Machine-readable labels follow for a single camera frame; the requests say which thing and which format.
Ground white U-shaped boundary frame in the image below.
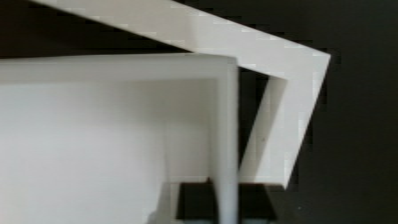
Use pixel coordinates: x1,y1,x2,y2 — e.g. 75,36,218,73
32,0,330,185

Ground white drawer cabinet box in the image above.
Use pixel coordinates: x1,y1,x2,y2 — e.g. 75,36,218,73
0,54,238,224

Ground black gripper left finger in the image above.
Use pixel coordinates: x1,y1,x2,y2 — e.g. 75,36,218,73
176,180,218,224

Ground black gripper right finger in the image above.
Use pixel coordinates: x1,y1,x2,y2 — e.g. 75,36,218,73
238,183,277,224

